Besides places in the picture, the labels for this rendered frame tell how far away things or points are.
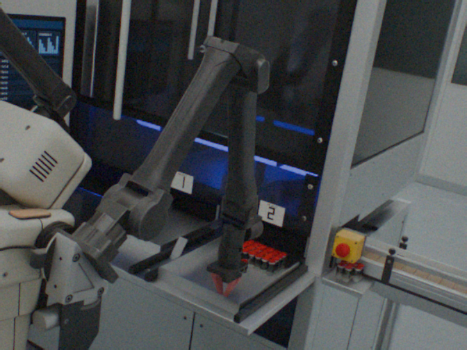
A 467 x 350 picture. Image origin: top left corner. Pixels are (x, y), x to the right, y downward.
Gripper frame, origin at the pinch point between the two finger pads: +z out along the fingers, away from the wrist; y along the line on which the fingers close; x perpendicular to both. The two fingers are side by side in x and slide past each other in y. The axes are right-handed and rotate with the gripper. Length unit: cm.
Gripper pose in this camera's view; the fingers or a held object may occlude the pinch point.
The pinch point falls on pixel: (222, 296)
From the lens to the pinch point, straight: 156.0
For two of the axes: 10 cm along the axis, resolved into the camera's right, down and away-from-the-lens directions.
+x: -8.4, -2.7, 4.7
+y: 5.2, -1.4, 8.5
